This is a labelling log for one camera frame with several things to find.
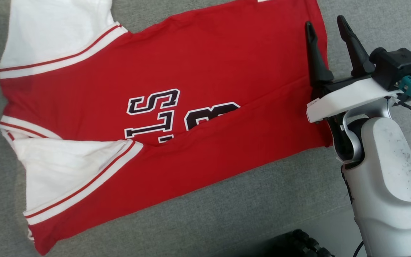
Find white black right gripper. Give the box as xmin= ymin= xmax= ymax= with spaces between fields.
xmin=305 ymin=15 xmax=404 ymax=143

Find red white baseball jersey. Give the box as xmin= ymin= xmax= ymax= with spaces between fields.
xmin=0 ymin=0 xmax=334 ymax=256

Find black corrugated cable conduit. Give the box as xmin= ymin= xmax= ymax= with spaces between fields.
xmin=263 ymin=228 xmax=336 ymax=257

